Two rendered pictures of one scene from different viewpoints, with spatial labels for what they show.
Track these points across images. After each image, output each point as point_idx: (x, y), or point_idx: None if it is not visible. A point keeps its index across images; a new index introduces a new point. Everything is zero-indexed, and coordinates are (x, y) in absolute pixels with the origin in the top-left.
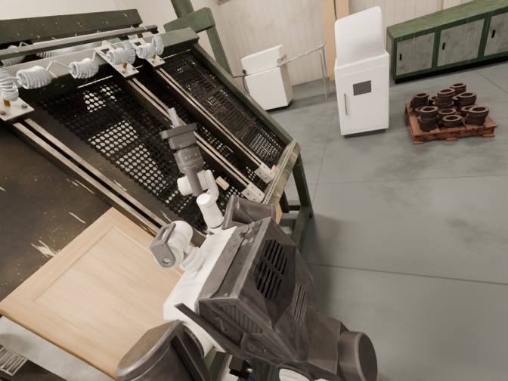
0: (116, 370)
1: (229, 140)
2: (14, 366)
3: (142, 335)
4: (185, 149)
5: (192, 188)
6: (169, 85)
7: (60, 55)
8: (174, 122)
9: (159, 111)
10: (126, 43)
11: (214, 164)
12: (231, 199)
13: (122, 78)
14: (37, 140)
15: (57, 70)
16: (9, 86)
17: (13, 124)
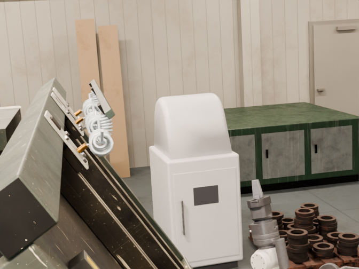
0: None
1: (159, 239)
2: None
3: None
4: (271, 219)
5: (283, 259)
6: (90, 153)
7: (47, 99)
8: (260, 192)
9: (110, 186)
10: (53, 92)
11: (166, 268)
12: (334, 264)
13: (71, 135)
14: (98, 198)
15: (59, 118)
16: (111, 134)
17: (78, 174)
